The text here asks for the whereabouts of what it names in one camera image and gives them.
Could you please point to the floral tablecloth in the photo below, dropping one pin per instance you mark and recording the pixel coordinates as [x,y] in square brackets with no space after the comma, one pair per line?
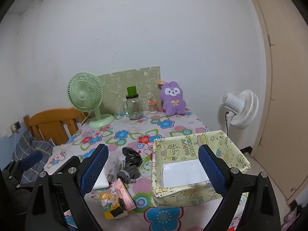
[168,134]

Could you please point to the white tissue pack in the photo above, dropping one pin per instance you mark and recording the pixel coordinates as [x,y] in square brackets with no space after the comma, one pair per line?
[102,181]

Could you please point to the glass jar mug green lid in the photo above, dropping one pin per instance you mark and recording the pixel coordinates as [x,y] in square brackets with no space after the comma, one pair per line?
[133,108]

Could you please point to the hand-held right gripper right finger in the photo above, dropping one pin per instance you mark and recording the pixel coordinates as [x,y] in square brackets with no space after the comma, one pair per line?
[213,170]

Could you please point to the clear plastic bag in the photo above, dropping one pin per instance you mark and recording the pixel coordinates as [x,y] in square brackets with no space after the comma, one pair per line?
[113,167]

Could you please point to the yellow cartoon print box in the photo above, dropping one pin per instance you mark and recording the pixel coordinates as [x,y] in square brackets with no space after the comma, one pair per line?
[175,151]

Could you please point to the wooden bed headboard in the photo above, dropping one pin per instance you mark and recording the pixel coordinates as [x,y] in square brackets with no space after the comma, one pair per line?
[55,122]

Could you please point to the white standing fan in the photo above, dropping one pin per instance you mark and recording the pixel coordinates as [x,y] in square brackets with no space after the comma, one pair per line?
[240,110]

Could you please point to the green patterned board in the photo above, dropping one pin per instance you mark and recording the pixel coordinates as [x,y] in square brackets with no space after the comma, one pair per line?
[120,81]

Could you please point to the pink packet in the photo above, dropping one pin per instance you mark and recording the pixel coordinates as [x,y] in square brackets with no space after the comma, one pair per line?
[125,195]

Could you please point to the beige door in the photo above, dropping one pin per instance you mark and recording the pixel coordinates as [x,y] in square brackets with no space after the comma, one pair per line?
[288,101]

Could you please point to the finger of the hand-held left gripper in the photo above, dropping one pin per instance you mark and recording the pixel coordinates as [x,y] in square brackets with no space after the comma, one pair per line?
[31,160]

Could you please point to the green desk fan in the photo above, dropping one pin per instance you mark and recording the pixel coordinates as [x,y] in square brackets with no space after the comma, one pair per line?
[83,93]

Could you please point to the black plastic bag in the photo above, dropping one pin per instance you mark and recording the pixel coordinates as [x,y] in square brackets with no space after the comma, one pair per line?
[131,156]

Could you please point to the small cup with orange item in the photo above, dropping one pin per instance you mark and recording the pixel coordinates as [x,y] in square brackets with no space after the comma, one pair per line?
[152,108]

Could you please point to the purple plush bunny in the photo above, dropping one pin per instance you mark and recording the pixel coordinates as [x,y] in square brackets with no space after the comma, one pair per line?
[172,101]

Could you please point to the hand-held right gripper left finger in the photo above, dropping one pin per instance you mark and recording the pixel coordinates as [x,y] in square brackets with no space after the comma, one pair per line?
[95,168]

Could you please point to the colourful cartoon tissue pack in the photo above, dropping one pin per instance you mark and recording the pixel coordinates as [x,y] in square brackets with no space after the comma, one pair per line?
[110,202]

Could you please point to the grey plaid pillow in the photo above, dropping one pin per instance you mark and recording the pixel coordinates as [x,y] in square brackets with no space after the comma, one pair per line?
[36,146]

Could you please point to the wall socket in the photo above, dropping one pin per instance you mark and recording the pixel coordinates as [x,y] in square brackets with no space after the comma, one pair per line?
[15,126]

